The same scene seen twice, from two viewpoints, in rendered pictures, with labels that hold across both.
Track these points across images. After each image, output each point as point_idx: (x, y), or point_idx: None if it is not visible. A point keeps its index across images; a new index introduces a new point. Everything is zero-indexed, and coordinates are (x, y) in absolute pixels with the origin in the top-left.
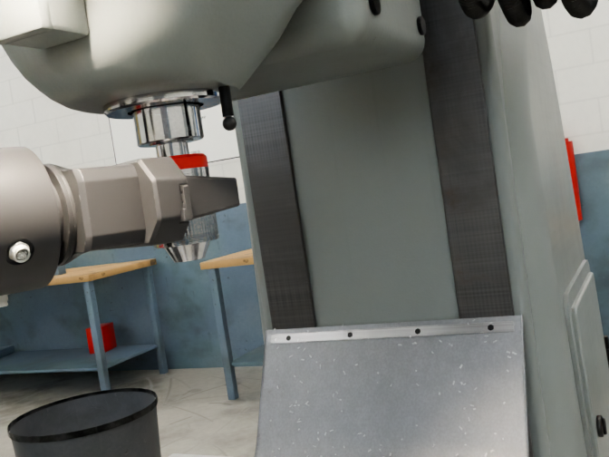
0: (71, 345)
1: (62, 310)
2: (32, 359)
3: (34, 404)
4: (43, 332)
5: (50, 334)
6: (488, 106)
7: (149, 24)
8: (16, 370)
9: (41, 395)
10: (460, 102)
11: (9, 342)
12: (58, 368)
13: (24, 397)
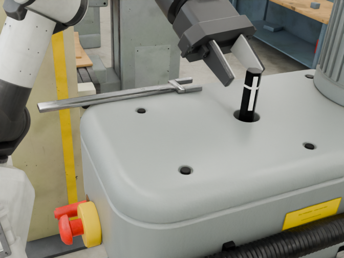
0: (309, 39)
1: (312, 19)
2: (286, 41)
3: (277, 68)
4: (299, 25)
5: (302, 28)
6: None
7: None
8: (276, 47)
9: (283, 63)
10: None
11: (282, 22)
12: (294, 57)
13: (275, 60)
